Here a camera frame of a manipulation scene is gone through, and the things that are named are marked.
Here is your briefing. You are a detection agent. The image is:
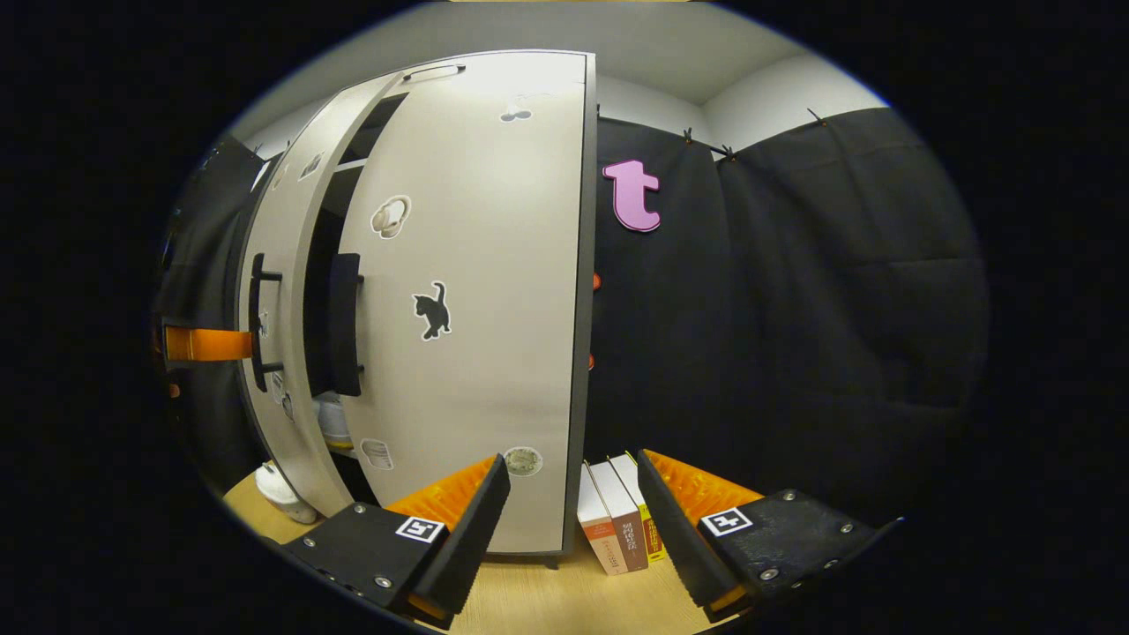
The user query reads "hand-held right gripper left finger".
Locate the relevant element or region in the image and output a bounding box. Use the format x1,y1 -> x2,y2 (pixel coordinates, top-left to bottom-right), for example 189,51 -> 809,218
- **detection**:
280,453 -> 512,629

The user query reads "brown book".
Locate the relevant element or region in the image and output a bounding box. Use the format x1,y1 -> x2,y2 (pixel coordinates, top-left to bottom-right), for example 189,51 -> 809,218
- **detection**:
589,459 -> 649,572

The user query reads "white orange book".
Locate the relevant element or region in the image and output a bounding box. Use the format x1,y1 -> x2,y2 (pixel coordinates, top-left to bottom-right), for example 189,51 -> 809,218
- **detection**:
578,460 -> 629,576

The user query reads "white shoe cabinet door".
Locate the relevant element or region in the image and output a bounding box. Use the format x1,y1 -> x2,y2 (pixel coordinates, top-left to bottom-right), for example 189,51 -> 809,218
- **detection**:
236,75 -> 411,519
328,84 -> 590,555

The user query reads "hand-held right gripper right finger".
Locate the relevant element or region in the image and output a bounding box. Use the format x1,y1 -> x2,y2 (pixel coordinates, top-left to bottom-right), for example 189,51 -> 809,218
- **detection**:
637,449 -> 905,623

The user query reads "white striped shoe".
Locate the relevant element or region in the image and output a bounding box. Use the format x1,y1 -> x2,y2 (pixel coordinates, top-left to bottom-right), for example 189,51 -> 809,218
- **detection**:
316,392 -> 355,451

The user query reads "yellow book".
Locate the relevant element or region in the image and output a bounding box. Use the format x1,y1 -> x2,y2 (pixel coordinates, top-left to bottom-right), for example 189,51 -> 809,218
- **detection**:
610,452 -> 668,564

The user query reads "white shoe cabinet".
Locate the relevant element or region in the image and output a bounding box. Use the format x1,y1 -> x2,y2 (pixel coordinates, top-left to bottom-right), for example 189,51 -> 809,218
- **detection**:
236,50 -> 599,558

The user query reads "white rounded object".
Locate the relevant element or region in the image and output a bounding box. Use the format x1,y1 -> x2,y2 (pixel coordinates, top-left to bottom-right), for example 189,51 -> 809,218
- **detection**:
255,459 -> 320,526

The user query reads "black backdrop cloth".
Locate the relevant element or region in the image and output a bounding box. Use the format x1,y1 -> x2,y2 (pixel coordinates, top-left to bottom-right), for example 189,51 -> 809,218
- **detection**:
584,106 -> 991,539
157,137 -> 265,495

